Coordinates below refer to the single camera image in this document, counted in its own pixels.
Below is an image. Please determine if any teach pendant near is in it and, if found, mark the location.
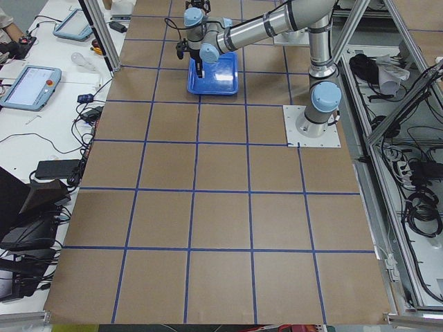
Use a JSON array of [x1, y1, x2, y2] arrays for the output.
[[1, 65, 62, 111]]

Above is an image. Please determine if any small black adapter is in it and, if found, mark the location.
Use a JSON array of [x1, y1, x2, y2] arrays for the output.
[[109, 21, 127, 33]]

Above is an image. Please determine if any blue plastic tray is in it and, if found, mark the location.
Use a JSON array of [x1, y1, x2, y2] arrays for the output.
[[187, 52, 239, 95]]

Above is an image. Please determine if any blue small device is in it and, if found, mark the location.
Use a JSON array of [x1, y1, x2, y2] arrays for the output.
[[77, 93, 94, 104]]

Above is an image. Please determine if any aluminium frame post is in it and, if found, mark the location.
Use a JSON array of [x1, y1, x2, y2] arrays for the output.
[[78, 0, 121, 73]]

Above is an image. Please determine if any black power adapter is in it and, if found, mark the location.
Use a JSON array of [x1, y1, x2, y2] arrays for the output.
[[35, 159, 80, 180]]

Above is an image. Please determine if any teach pendant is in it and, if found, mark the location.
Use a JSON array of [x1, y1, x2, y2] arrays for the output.
[[53, 8, 93, 42], [1, 65, 62, 111]]

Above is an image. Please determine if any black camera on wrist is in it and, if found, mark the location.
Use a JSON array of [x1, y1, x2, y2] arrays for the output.
[[176, 39, 189, 59]]

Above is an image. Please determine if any teach pendant far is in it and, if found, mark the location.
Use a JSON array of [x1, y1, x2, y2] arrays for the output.
[[53, 8, 93, 42]]

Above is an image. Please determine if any clear plastic bottle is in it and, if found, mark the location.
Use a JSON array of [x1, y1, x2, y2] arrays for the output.
[[71, 53, 97, 71]]

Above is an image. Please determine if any black cable bundle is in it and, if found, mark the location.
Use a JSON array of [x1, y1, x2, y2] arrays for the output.
[[348, 53, 380, 86]]

